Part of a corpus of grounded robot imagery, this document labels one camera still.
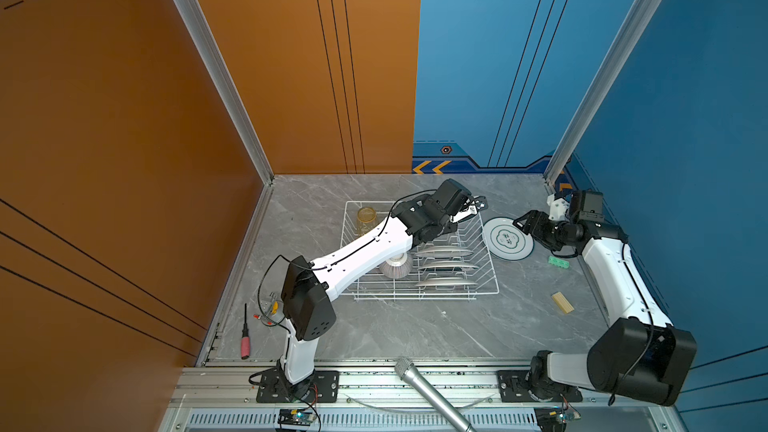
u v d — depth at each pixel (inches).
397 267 34.3
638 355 15.4
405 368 28.6
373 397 28.7
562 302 34.0
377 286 36.0
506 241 39.4
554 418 27.6
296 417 27.9
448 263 34.8
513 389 28.5
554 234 27.3
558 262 37.4
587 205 24.8
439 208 22.8
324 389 29.0
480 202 26.3
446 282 30.9
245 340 31.8
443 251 35.0
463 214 27.3
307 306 17.6
